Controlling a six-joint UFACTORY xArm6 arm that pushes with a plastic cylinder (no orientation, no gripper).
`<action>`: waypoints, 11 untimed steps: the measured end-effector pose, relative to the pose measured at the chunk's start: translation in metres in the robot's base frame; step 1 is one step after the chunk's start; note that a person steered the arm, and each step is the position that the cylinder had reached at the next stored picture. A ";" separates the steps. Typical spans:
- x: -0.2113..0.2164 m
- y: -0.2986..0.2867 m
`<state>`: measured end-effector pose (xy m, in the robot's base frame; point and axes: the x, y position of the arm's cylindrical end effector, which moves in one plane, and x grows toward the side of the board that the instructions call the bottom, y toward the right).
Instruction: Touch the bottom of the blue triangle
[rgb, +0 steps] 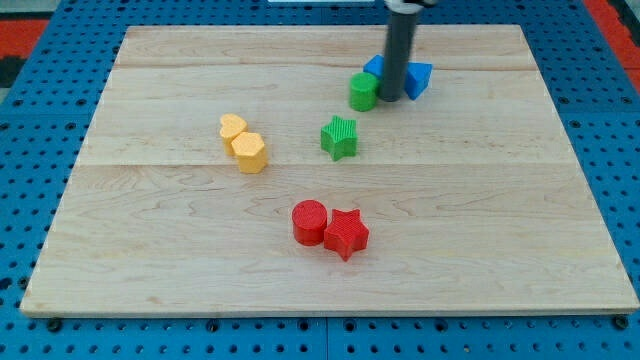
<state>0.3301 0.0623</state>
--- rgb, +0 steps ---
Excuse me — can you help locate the blue triangle block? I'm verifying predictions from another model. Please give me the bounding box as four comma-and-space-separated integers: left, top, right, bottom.
404, 62, 433, 100

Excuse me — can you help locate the red cylinder block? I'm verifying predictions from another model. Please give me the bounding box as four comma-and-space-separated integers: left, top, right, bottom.
291, 200, 328, 246

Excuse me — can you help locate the green star block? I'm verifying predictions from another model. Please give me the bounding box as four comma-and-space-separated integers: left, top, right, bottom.
320, 115, 358, 161

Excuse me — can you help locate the red star block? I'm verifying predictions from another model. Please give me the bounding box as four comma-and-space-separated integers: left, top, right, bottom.
324, 209, 370, 262

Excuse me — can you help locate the yellow hexagon block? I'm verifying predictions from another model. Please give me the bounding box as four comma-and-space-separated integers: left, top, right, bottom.
231, 132, 268, 174

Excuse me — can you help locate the light wooden board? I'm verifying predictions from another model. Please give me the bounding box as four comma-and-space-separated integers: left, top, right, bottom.
21, 25, 639, 318

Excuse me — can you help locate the green cylinder block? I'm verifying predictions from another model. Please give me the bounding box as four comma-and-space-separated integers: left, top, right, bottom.
349, 72, 379, 112

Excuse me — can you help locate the yellow heart block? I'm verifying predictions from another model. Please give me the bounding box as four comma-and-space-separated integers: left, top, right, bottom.
219, 113, 248, 156

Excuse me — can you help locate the blue cube block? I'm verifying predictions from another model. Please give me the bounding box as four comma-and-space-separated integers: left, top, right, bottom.
363, 54, 384, 80

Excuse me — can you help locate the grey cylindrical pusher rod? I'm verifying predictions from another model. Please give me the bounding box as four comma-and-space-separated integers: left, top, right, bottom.
378, 0, 439, 102

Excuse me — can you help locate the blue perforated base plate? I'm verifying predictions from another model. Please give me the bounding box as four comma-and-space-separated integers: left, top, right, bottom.
1, 0, 639, 359

